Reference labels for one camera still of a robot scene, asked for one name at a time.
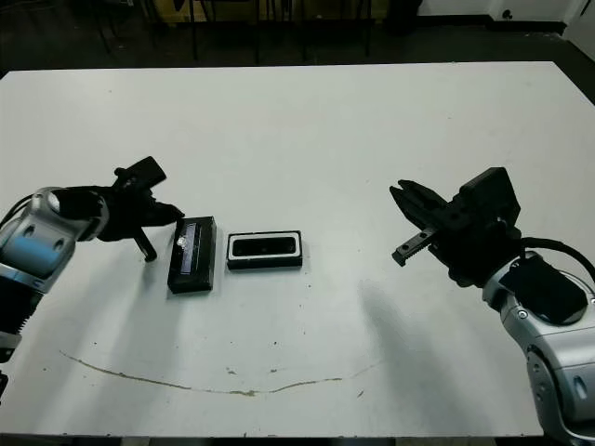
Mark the black box base white insert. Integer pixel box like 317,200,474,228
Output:
226,230,304,271

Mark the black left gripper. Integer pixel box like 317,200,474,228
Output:
94,182,186,265

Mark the black mesh visitor chair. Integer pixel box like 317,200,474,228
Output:
188,0,262,65
300,0,374,61

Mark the small black phone device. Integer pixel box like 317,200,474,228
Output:
231,235,298,258

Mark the black box lid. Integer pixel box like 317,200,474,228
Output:
166,214,218,295

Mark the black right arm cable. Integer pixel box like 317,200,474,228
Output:
520,236,595,273

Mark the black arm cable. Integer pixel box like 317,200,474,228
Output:
520,236,595,273
0,194,36,227

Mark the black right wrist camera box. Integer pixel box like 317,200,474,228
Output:
458,166,521,225

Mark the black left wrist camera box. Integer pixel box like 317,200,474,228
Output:
113,156,167,190

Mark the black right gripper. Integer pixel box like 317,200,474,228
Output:
389,177,525,289

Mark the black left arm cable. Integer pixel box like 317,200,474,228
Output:
0,194,36,227

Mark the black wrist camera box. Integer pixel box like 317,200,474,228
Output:
113,156,167,190
458,166,521,225

